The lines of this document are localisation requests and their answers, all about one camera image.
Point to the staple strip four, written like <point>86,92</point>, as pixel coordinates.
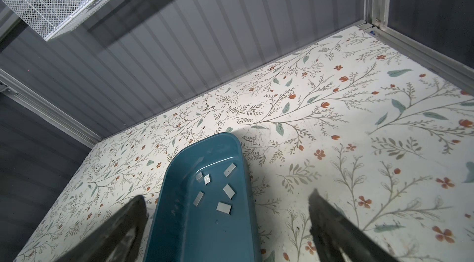
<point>228,190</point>

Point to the staple strip three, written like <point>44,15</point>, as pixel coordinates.
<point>230,169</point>

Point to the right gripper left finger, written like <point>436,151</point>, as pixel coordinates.
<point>116,240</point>

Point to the teal plastic tray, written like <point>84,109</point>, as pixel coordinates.
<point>182,232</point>

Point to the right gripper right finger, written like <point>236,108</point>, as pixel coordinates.
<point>335,237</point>

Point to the staple strip six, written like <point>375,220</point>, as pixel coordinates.
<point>198,199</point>

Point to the staple strip five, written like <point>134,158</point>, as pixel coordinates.
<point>224,208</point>

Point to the staple strip two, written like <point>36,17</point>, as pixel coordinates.
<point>207,179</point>

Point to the staple strip one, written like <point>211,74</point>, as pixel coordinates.
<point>199,176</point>

